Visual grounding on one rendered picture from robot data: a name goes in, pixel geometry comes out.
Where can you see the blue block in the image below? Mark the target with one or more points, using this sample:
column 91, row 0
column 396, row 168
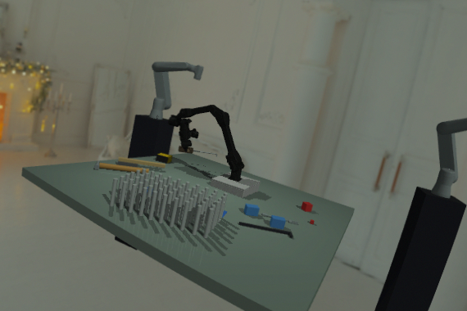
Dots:
column 277, row 222
column 251, row 209

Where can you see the red cube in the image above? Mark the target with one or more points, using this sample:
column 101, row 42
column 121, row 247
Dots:
column 306, row 206

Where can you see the wooden-handled hammer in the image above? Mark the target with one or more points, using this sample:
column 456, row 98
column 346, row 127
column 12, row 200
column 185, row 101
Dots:
column 116, row 167

